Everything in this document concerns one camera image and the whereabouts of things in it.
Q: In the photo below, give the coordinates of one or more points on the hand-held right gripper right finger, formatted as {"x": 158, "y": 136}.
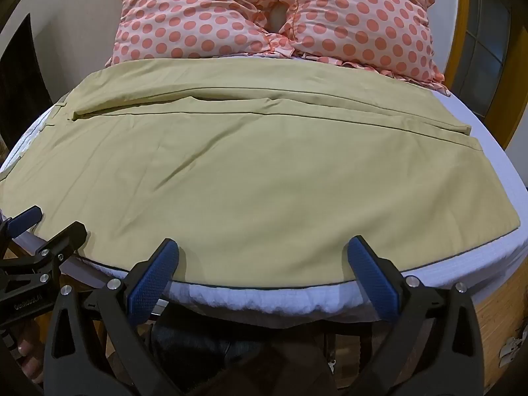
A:
{"x": 374, "y": 282}

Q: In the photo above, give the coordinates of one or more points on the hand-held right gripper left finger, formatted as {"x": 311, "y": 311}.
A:
{"x": 151, "y": 282}

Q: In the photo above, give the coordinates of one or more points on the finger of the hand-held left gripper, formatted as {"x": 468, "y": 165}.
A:
{"x": 62, "y": 238}
{"x": 25, "y": 219}

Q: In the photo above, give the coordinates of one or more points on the olive yellow bed sheet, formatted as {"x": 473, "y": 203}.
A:
{"x": 255, "y": 181}

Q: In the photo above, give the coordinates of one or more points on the person's left hand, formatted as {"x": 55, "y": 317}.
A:
{"x": 29, "y": 354}

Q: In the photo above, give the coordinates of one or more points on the white bed mattress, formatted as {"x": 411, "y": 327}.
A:
{"x": 474, "y": 140}

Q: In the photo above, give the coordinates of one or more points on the wooden framed glass door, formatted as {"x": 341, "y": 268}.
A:
{"x": 491, "y": 49}

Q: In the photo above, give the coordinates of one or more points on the pink polka dot pillow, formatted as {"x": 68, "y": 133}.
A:
{"x": 194, "y": 12}
{"x": 363, "y": 20}

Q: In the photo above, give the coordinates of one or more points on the dark wall panel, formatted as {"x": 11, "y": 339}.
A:
{"x": 20, "y": 99}

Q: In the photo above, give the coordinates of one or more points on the wooden bed frame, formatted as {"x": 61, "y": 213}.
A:
{"x": 501, "y": 309}

